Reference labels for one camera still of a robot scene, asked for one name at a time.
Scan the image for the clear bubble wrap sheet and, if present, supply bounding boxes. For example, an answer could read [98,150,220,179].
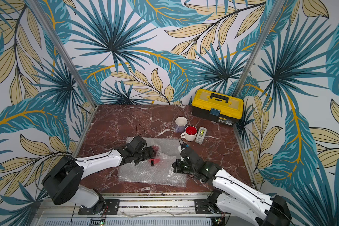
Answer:
[118,137,187,187]

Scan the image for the yellow black toolbox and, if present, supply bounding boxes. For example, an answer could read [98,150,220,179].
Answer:
[192,89,244,126]

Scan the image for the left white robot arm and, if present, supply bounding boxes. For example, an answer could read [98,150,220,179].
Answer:
[42,136,159,210]

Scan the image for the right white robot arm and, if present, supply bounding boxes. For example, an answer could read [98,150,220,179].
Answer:
[172,144,292,226]

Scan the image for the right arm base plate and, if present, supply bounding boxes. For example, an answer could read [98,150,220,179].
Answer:
[194,199,233,214]

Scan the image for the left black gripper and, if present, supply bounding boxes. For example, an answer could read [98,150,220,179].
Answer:
[133,146,156,164]

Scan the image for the left aluminium frame post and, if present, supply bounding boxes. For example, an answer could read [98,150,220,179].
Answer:
[27,0,97,108]

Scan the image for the front aluminium rail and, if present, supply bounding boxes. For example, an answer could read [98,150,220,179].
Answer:
[34,195,272,226]

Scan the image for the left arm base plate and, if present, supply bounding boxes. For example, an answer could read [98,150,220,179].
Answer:
[78,199,120,216]

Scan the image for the white mug red inside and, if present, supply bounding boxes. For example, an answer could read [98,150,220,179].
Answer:
[180,125,198,142]

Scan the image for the lavender mug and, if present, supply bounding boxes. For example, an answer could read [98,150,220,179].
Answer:
[175,116,188,133]

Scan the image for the right aluminium frame post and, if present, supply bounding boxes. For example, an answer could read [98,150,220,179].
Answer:
[232,0,285,98]

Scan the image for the aluminium frame post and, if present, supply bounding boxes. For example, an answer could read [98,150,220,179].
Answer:
[27,0,97,108]
[232,0,285,98]

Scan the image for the small green white box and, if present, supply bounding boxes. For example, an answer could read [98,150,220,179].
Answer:
[195,127,207,144]

